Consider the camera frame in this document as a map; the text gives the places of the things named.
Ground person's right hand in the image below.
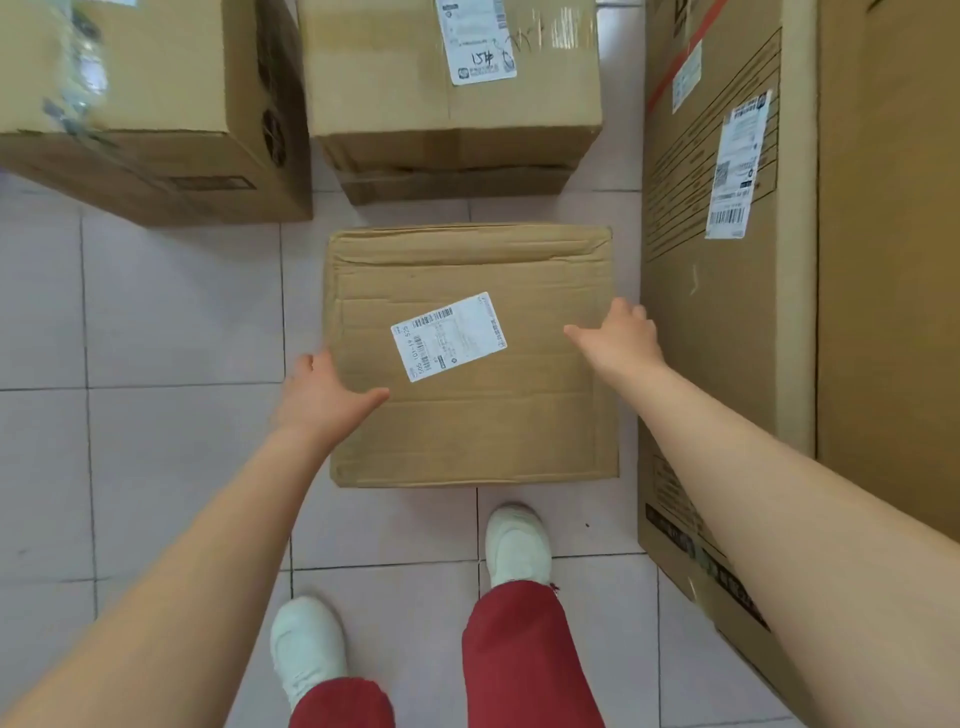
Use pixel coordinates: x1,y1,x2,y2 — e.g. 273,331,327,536
562,297,669,391

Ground person's left hand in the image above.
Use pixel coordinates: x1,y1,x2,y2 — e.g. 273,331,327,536
271,348,391,455

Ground tall red striped cardboard box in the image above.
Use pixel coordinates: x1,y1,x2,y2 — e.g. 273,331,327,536
637,0,819,728

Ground pen scribbled cardboard box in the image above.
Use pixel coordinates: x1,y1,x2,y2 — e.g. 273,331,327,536
296,0,605,206

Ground clear taped cardboard box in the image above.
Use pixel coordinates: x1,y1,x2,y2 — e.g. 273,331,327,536
0,0,314,229

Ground person's right forearm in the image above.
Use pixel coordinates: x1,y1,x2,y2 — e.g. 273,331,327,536
626,359,960,728

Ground person's left forearm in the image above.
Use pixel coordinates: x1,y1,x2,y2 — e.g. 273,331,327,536
0,427,331,728

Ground white right shoe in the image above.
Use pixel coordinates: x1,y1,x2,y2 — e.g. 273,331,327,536
485,503,554,590

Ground white shoe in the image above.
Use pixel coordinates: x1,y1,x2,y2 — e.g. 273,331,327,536
485,503,554,590
269,596,350,712

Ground white left shoe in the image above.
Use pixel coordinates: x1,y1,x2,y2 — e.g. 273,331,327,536
269,596,350,712

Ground red trousers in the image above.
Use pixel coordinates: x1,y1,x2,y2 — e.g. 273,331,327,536
288,581,605,728

